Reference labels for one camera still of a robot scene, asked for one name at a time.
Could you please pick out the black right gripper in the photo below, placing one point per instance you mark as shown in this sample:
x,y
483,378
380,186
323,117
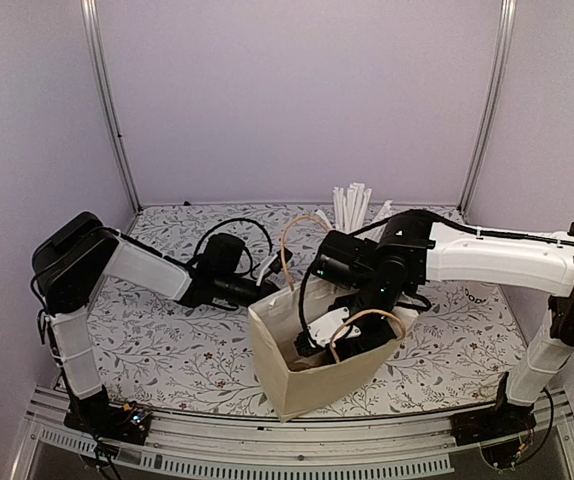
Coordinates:
x,y
380,338

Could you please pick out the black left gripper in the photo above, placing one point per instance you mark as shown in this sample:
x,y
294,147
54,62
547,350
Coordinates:
x,y
266,289

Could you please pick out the white paper coffee cup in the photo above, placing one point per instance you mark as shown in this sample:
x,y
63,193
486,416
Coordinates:
x,y
478,293

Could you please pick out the cream paper bag with handles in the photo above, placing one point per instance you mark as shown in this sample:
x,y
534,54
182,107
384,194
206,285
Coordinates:
x,y
297,385

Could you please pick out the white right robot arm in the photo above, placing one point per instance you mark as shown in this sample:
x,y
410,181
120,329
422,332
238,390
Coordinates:
x,y
539,262

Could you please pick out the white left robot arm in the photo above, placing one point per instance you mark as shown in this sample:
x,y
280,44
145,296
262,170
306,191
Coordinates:
x,y
71,267

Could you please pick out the bundle of white wrapped straws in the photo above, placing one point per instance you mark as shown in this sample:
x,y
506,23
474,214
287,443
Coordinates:
x,y
350,208

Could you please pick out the floral patterned table mat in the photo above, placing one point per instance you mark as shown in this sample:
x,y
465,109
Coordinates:
x,y
154,351

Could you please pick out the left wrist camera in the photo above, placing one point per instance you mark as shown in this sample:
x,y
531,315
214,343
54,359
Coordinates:
x,y
274,262

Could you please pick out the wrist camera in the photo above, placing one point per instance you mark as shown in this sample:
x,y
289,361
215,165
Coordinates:
x,y
274,262
322,330

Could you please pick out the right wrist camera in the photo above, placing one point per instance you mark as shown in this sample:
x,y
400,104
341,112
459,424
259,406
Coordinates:
x,y
322,330

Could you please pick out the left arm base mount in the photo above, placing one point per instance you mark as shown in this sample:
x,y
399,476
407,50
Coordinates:
x,y
95,415

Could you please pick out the front aluminium rail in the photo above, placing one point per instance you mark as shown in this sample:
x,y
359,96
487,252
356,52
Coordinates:
x,y
189,445

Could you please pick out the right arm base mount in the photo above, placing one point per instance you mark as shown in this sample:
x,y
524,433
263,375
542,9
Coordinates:
x,y
509,430

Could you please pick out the left aluminium frame post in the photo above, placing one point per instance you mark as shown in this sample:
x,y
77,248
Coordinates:
x,y
93,35

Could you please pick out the aluminium frame post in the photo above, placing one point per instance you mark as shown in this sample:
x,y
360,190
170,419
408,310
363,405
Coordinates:
x,y
499,65
93,35

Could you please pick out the right aluminium frame post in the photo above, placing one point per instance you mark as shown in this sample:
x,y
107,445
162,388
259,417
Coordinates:
x,y
499,65

